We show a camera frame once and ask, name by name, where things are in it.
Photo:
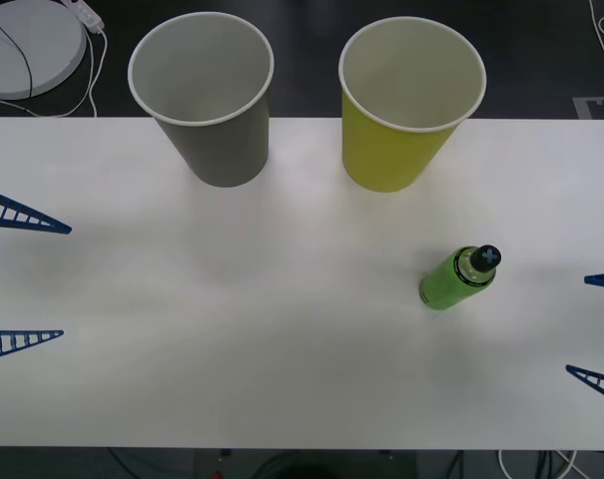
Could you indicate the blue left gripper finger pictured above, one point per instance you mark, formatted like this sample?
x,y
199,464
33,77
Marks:
x,y
7,342
12,216

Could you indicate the green bottle with black cap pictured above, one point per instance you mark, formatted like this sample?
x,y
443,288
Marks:
x,y
448,282

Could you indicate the large white round disc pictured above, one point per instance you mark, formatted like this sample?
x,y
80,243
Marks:
x,y
47,50

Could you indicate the white power strip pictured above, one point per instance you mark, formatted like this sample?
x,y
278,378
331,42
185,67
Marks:
x,y
89,12

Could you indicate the yellow-green plastic waste bin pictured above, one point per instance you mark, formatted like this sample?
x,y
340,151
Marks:
x,y
386,159

